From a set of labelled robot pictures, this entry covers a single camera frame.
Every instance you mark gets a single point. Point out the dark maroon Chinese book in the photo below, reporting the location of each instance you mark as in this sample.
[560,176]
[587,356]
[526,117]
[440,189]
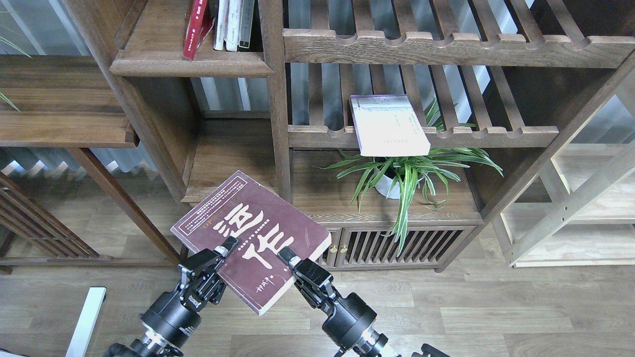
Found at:
[263,223]

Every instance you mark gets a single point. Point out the red paperback book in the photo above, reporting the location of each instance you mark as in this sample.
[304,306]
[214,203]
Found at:
[199,21]

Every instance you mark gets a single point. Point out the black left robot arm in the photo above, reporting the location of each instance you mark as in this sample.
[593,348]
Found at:
[136,350]

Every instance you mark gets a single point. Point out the white upright book left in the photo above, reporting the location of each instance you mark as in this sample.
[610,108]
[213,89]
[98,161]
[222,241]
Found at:
[222,10]

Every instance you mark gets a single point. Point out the white upright book middle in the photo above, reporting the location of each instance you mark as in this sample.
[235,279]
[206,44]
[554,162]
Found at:
[233,27]

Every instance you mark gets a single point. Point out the green leaves at left edge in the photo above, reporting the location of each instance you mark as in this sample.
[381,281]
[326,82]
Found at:
[12,67]

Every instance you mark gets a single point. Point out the green spider plant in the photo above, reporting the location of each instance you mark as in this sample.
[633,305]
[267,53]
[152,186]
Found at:
[438,163]

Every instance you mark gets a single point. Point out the white flat bar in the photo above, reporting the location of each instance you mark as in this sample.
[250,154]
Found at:
[86,322]

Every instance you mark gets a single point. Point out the white plant pot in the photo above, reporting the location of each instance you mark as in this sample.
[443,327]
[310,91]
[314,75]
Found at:
[388,185]

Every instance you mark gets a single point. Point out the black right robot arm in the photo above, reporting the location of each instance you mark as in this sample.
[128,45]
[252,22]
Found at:
[387,347]

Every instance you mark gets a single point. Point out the dark wooden bookshelf cabinet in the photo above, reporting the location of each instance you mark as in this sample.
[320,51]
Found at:
[517,79]

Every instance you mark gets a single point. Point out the pale lilac paperback book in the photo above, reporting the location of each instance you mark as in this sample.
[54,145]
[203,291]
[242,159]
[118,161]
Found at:
[387,126]

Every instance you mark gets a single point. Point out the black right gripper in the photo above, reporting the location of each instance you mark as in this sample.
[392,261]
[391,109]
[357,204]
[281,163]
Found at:
[349,320]

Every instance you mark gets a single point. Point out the white upright book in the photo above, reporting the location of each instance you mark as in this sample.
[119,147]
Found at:
[222,10]
[233,27]

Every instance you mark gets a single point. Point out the dark spine upright book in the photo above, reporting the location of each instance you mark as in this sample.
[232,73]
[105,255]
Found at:
[246,25]

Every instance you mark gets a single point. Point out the dark wooden side table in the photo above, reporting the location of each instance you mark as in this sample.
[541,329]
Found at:
[65,102]

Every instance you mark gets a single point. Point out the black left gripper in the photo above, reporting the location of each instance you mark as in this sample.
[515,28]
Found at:
[174,316]

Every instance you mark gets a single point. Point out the light wooden shelf unit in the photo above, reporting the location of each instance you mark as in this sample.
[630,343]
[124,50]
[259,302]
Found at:
[588,219]

